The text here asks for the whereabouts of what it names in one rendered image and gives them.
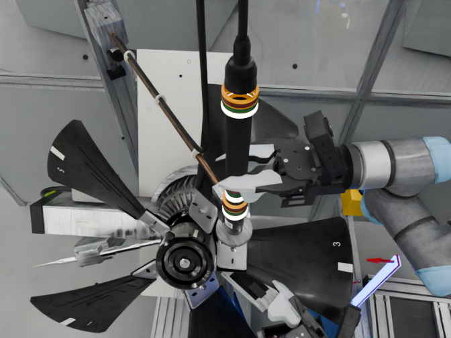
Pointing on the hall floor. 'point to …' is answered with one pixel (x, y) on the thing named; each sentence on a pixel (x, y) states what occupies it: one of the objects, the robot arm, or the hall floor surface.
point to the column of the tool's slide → (116, 93)
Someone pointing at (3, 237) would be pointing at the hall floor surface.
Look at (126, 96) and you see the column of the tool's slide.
